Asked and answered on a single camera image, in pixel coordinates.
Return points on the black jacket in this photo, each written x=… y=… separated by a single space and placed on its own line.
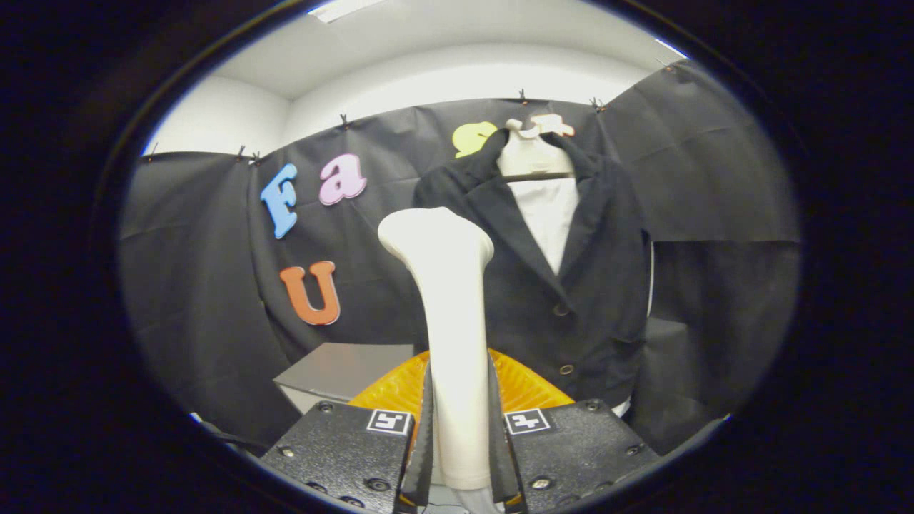
x=593 y=285

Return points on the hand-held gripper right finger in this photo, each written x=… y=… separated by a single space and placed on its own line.
x=571 y=450

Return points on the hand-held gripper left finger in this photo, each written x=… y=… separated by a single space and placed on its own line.
x=343 y=450

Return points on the black backdrop cloth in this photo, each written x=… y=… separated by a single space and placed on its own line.
x=714 y=178

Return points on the cream clothes hanger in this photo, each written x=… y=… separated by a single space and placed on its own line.
x=532 y=160

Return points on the grey cabinet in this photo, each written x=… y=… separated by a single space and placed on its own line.
x=343 y=368

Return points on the white shirt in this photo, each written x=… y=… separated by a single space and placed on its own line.
x=550 y=221

